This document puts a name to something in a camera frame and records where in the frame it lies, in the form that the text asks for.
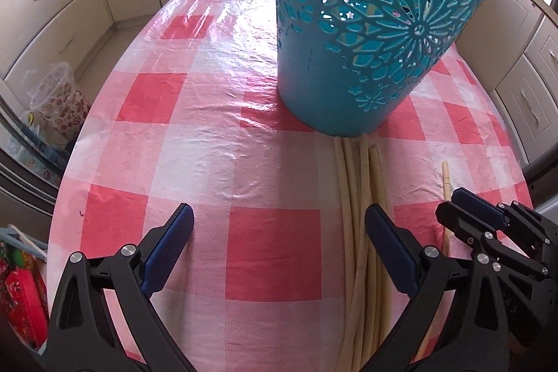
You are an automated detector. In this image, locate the patterned trash bin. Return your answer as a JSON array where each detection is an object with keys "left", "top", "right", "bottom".
[{"left": 25, "top": 61, "right": 91, "bottom": 142}]

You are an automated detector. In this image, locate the pink checkered tablecloth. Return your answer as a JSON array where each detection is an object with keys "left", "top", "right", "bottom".
[{"left": 45, "top": 0, "right": 534, "bottom": 372}]

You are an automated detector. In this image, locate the red cloth item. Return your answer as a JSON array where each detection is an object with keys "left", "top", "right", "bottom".
[{"left": 1, "top": 242, "right": 48, "bottom": 350}]

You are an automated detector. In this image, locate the teal perforated plastic basket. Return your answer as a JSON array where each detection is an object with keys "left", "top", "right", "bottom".
[{"left": 276, "top": 0, "right": 482, "bottom": 137}]

